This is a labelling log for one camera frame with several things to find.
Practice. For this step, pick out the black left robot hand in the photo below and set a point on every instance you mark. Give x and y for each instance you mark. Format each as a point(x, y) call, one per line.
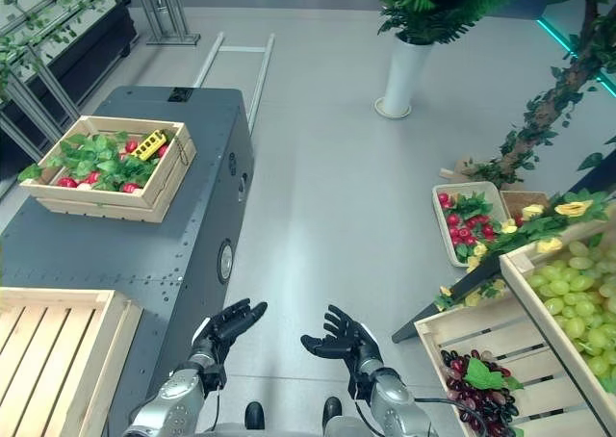
point(231, 322)

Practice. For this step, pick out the white tall plant pot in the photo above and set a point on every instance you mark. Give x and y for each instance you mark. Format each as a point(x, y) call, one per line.
point(402, 78)

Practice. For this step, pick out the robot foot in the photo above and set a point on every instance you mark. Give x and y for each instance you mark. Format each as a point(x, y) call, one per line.
point(332, 409)
point(255, 414)

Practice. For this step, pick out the yellow flower garland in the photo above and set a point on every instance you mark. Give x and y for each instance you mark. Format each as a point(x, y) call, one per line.
point(534, 230)

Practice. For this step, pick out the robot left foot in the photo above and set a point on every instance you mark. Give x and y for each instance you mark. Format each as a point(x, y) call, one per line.
point(255, 414)

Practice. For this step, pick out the green grape bunch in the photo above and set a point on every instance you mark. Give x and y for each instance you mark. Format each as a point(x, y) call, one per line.
point(577, 292)

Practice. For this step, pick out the aluminium ladder frame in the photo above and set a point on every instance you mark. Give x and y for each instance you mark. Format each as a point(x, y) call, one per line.
point(240, 61)

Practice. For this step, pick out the wooden crate with dark grapes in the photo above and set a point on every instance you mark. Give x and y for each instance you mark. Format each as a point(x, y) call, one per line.
point(510, 360)

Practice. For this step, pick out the green leafy radish tops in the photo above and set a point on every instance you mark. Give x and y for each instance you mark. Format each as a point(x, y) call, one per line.
point(106, 158)

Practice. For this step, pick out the wooden crate with green grapes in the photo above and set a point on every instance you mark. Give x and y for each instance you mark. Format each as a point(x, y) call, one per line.
point(553, 307)

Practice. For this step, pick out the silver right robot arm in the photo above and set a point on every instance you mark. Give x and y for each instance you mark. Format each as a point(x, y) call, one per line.
point(392, 398)

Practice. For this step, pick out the red radishes with leaves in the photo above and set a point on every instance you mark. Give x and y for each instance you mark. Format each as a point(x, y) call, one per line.
point(469, 220)

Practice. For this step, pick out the aluminium profile stand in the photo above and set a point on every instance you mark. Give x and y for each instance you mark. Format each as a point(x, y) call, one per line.
point(166, 13)

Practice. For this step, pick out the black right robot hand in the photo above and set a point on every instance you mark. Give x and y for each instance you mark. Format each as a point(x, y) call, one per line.
point(340, 341)

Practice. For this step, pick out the black case on wheels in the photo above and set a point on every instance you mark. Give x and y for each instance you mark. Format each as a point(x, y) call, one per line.
point(82, 47)

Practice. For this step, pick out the dark purple grape bunch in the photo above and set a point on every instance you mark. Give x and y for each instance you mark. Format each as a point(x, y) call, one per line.
point(476, 389)

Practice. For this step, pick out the wooden crate with radishes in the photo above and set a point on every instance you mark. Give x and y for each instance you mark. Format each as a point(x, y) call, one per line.
point(110, 167)

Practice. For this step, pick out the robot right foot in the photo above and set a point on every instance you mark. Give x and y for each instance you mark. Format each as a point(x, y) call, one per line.
point(332, 409)

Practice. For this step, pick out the yellow toy bus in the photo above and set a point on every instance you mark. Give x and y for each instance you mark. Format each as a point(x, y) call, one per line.
point(149, 144)

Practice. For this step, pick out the dark grey metal cabinet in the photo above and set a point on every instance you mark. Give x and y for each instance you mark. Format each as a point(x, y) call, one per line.
point(159, 225)

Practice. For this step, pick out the empty wooden slat crate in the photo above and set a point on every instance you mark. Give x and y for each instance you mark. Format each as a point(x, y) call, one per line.
point(53, 355)

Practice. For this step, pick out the green fern plant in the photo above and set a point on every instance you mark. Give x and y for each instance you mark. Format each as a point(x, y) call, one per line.
point(433, 4)

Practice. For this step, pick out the artificial tree trunk with ivy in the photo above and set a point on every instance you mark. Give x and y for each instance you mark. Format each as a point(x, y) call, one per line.
point(544, 114)

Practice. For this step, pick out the beige plastic tray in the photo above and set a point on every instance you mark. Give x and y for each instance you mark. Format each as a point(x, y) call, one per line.
point(469, 220)

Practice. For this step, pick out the black slanted display board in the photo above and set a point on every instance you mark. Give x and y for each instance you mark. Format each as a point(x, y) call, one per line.
point(462, 288)

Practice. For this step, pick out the hanging green ivy vine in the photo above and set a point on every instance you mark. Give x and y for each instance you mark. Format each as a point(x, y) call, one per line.
point(43, 18)

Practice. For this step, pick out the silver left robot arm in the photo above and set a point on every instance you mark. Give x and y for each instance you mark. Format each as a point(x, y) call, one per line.
point(177, 389)

